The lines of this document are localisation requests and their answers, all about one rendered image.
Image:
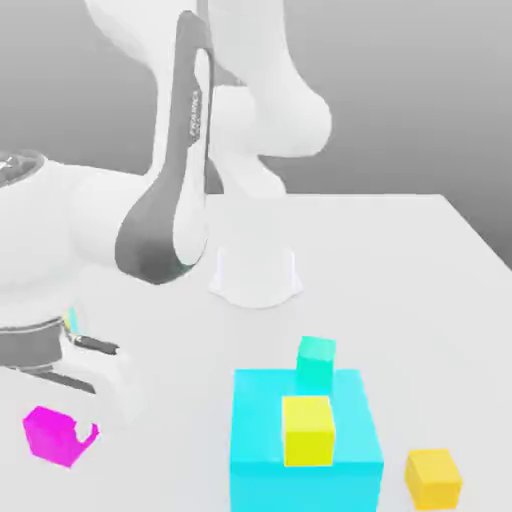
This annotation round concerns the small orange cube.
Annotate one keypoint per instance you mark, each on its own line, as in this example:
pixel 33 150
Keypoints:
pixel 434 480

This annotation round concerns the small magenta cube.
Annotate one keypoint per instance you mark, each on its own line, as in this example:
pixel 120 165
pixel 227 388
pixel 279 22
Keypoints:
pixel 48 436

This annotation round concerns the large cyan box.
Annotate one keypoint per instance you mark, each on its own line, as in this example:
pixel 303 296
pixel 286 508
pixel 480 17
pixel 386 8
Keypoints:
pixel 256 440

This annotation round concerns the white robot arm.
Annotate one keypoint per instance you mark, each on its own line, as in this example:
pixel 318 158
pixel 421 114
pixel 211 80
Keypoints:
pixel 248 120

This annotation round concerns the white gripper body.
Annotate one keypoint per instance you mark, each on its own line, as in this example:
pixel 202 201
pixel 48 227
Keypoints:
pixel 112 392

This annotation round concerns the small teal cube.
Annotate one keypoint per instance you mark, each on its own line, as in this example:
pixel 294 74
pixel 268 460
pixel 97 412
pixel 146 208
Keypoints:
pixel 316 360

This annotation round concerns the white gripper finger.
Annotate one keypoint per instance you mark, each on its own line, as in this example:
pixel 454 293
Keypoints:
pixel 83 430

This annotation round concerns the small yellow cube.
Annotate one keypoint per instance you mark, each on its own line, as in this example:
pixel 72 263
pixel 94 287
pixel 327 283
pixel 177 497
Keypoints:
pixel 308 436

